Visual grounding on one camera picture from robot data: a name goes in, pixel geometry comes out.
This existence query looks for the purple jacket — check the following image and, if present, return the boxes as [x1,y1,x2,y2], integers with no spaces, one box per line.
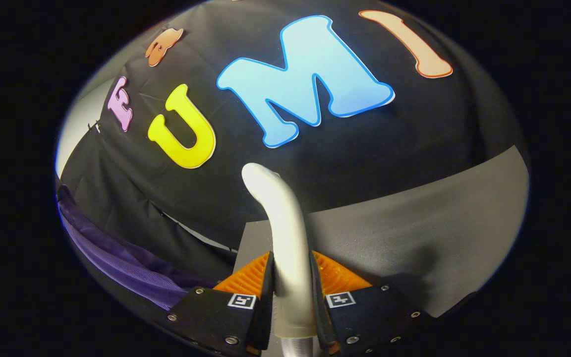
[57,184,217,311]

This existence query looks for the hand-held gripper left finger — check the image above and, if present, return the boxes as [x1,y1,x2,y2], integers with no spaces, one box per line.
[164,251,275,357]

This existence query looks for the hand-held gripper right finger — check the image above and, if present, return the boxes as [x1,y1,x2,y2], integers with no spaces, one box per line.
[309,250,435,356]

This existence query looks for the grey cabinet with dark top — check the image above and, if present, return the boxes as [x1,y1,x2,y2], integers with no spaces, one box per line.
[233,145,530,318]

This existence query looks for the white garment steamer head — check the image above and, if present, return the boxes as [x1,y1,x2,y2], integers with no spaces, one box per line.
[241,163,317,339]

